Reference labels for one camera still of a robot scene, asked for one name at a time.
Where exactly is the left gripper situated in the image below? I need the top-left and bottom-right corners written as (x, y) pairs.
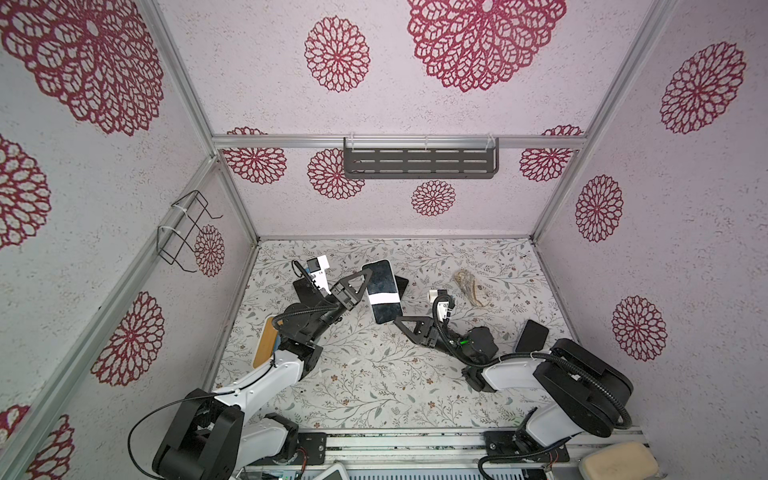
top-left (309, 268), bottom-right (371, 344)

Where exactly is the pale green phone case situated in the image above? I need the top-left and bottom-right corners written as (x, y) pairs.
top-left (363, 259), bottom-right (399, 296)

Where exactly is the black phone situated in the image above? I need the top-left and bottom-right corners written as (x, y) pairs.
top-left (395, 275), bottom-right (410, 299)
top-left (514, 320), bottom-right (549, 353)

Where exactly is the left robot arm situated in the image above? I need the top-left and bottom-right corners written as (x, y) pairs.
top-left (148, 268), bottom-right (373, 479)

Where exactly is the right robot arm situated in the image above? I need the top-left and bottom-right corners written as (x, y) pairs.
top-left (394, 316), bottom-right (633, 446)

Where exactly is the crumpled clear plastic bag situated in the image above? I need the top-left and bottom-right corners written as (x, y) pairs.
top-left (453, 269), bottom-right (490, 308)

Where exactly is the white wooden-top tissue box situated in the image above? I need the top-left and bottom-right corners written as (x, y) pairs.
top-left (252, 317), bottom-right (279, 369)

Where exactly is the beige sponge pad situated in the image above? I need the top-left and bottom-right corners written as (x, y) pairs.
top-left (579, 442), bottom-right (660, 480)

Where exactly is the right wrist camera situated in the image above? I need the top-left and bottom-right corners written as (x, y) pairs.
top-left (428, 289), bottom-right (455, 324)

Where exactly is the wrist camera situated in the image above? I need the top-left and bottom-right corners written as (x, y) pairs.
top-left (428, 289), bottom-right (455, 324)
top-left (305, 255), bottom-right (330, 296)

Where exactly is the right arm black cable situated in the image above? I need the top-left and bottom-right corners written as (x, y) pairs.
top-left (431, 293), bottom-right (635, 480)

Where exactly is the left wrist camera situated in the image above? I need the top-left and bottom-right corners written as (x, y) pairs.
top-left (305, 255), bottom-right (330, 296)

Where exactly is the grey metal wall shelf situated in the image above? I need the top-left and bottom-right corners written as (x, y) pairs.
top-left (342, 138), bottom-right (499, 180)

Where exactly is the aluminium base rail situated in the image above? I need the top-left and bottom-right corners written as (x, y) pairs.
top-left (152, 427), bottom-right (649, 480)

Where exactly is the black wire wall rack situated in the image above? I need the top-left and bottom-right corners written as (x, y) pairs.
top-left (155, 189), bottom-right (223, 274)

